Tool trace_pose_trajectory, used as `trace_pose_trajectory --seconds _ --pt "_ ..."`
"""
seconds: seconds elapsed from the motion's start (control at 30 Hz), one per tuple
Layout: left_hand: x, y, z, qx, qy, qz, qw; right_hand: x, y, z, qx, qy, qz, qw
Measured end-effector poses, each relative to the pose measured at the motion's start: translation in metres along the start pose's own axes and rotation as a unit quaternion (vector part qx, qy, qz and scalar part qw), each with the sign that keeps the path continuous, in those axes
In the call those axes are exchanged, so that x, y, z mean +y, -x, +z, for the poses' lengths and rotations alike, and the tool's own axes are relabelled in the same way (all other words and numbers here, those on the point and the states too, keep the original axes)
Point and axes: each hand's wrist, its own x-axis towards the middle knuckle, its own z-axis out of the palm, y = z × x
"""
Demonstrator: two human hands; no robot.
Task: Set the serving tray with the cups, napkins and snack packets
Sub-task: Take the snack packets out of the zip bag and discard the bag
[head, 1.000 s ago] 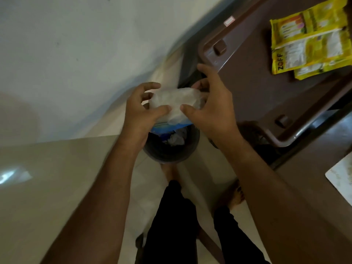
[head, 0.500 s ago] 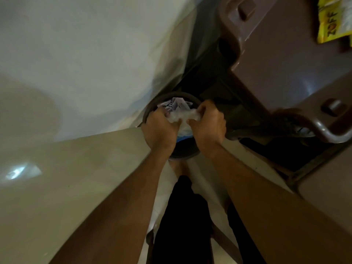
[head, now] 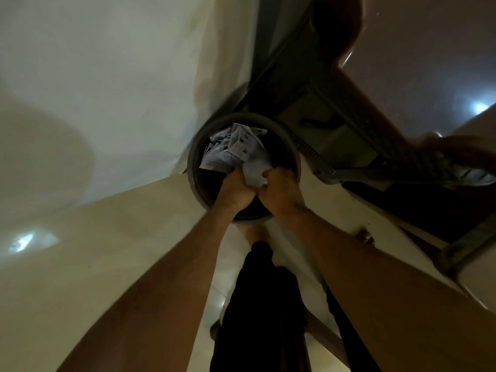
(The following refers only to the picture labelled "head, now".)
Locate person's left hand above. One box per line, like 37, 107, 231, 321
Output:
216, 168, 259, 216

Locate person's left forearm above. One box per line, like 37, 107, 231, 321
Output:
56, 207, 243, 372

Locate person's right forearm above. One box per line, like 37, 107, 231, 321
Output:
277, 207, 496, 372

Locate person's black trousers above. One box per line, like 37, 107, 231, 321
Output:
209, 241, 383, 372

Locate dark round waste bin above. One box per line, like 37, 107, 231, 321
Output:
187, 112, 302, 225

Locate grey furniture frame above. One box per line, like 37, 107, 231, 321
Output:
341, 181, 496, 277

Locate person's right hand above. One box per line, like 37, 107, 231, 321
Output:
258, 167, 307, 220

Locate person's right foot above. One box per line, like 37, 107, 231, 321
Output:
356, 228, 376, 247

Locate white printed paper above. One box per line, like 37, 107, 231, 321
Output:
199, 123, 273, 189

